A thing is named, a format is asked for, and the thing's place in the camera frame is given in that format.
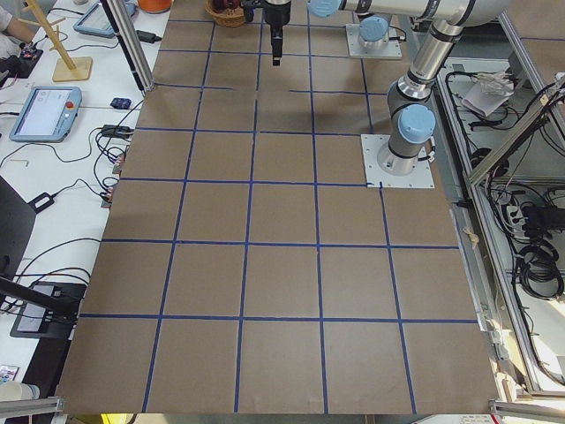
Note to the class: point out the woven wicker basket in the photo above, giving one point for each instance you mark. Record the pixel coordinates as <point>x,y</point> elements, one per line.
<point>229,18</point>

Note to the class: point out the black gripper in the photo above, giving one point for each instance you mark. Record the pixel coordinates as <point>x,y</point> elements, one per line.
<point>275,15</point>

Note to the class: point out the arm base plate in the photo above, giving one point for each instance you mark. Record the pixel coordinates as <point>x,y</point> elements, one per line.
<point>386,48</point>
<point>384,170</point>

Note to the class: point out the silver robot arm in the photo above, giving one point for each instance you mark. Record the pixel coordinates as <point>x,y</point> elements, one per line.
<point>373,31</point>
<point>412,122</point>

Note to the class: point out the orange round object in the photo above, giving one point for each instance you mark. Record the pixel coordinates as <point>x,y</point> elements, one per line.
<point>155,6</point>

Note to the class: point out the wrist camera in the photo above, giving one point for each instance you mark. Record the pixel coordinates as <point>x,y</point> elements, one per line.
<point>249,7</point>

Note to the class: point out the wooden mug stand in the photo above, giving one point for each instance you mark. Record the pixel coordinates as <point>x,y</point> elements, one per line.
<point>67,68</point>

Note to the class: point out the blue teach pendant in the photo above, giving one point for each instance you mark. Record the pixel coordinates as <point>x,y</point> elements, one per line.
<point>47,115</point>
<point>95,22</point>

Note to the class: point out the dark red apple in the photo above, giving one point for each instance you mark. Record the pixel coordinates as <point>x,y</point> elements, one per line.
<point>224,5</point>

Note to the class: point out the black monitor stand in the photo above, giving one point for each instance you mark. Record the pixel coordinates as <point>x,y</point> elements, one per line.
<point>46,309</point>

